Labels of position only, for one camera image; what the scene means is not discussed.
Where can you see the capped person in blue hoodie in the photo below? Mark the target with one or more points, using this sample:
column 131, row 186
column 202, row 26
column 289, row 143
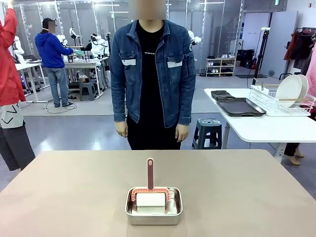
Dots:
column 50, row 49

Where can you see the black tripod stand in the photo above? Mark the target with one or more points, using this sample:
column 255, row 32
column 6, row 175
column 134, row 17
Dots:
column 260, row 56

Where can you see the person in pink jacket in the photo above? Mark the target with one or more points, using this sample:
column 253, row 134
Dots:
column 311, row 79

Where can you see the grey plastic stool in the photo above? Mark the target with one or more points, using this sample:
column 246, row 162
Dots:
column 87, row 92

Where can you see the person in red jacket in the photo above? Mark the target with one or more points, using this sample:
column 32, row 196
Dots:
column 8, row 74

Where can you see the rust red hanging jacket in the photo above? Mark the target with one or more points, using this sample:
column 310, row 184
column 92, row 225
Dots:
column 291, row 47

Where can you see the rectangular steel container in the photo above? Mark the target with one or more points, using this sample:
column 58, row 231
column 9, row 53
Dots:
column 153, row 219

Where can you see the person's left hand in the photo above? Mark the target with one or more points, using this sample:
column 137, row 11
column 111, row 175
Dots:
column 182, row 133

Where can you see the person in denim jacket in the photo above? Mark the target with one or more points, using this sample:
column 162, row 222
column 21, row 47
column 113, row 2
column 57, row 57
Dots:
column 150, row 86

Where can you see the green cloth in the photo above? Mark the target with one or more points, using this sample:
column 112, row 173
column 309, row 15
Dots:
column 79, row 52

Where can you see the pink lint roller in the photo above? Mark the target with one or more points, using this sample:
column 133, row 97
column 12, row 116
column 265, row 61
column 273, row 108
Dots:
column 150, row 175

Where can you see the clear cutlery holder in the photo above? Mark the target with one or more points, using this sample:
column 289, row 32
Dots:
column 259, row 95

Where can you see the folded dark cloth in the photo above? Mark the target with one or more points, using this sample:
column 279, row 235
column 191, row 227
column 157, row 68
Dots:
column 219, row 95

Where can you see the person's left forearm denim sleeve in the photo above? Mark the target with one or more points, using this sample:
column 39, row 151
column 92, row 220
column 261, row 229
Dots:
column 185, row 106

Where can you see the black bags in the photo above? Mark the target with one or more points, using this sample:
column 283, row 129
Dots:
column 244, row 58

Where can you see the white side table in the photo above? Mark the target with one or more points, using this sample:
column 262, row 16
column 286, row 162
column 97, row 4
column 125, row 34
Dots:
column 259, row 128

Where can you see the person's right hand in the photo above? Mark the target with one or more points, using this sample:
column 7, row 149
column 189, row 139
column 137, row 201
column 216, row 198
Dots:
column 122, row 129

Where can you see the wooden shoe rack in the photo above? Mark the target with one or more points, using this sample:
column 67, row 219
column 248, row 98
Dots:
column 221, row 65

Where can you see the person's right forearm denim sleeve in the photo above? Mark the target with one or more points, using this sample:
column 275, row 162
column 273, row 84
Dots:
column 119, row 103

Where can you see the white desk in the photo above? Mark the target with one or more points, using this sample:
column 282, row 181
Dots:
column 81, row 64
column 29, row 66

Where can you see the black clothes rack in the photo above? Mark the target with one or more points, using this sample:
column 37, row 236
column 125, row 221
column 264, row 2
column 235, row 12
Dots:
column 290, row 75

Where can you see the dark hanging jacket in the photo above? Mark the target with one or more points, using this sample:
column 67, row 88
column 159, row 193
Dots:
column 303, row 49

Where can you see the dark teal plastic stool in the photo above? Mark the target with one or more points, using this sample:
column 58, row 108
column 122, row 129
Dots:
column 207, row 123

